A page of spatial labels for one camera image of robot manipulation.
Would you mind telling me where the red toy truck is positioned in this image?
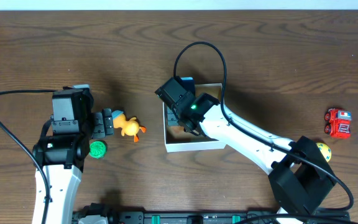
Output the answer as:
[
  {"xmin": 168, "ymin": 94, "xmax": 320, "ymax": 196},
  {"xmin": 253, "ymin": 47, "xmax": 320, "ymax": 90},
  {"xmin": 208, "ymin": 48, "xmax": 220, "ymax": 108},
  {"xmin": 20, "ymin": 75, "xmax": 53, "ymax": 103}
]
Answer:
[{"xmin": 324, "ymin": 108, "xmax": 352, "ymax": 139}]

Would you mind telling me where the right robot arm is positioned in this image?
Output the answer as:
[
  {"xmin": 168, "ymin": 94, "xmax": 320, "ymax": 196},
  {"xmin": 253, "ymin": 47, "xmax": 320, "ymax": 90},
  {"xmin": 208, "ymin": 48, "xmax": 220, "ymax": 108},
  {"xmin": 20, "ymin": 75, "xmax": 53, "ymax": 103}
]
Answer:
[{"xmin": 155, "ymin": 78, "xmax": 336, "ymax": 215}]

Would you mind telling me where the white cardboard box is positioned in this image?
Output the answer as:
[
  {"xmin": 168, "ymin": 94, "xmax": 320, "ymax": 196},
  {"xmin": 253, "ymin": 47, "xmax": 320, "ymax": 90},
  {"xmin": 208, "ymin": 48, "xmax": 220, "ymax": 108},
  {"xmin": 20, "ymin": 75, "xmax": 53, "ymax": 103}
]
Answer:
[{"xmin": 156, "ymin": 80, "xmax": 226, "ymax": 152}]

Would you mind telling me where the orange duck toy blue cap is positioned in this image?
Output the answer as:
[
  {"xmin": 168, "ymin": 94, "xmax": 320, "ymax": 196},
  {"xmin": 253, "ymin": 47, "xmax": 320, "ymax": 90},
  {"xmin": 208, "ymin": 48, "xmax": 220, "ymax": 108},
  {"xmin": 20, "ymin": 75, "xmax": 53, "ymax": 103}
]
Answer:
[{"xmin": 112, "ymin": 110, "xmax": 147, "ymax": 142}]

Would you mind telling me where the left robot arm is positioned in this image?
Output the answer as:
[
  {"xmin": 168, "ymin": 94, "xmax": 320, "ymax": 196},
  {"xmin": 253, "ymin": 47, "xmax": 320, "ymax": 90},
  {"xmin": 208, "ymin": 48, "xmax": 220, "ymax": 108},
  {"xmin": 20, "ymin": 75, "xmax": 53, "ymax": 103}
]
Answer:
[{"xmin": 32, "ymin": 85, "xmax": 116, "ymax": 223}]

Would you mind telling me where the brown plush bear toy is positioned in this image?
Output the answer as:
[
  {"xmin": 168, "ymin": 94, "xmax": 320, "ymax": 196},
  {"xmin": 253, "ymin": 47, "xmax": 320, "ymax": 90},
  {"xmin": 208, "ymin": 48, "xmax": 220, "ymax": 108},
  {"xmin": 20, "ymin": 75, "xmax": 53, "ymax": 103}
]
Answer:
[{"xmin": 166, "ymin": 126, "xmax": 195, "ymax": 143}]

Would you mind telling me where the green round toy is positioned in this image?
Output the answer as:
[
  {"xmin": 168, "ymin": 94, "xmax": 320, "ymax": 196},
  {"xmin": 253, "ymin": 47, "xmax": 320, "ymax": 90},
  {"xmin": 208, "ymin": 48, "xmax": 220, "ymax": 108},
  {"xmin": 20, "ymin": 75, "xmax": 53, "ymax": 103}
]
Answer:
[{"xmin": 89, "ymin": 141, "xmax": 107, "ymax": 159}]

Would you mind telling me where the yellow ball with letters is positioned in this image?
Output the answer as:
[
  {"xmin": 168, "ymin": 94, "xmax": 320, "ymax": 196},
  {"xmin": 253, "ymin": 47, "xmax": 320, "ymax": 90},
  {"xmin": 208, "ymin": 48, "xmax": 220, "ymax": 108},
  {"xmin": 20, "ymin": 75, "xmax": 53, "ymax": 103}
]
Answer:
[{"xmin": 316, "ymin": 142, "xmax": 332, "ymax": 162}]

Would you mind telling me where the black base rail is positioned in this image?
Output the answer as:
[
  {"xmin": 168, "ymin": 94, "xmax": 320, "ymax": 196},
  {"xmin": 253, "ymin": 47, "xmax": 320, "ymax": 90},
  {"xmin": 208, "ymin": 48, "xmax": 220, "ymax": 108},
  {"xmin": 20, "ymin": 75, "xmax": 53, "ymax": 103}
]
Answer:
[{"xmin": 71, "ymin": 202, "xmax": 351, "ymax": 224}]

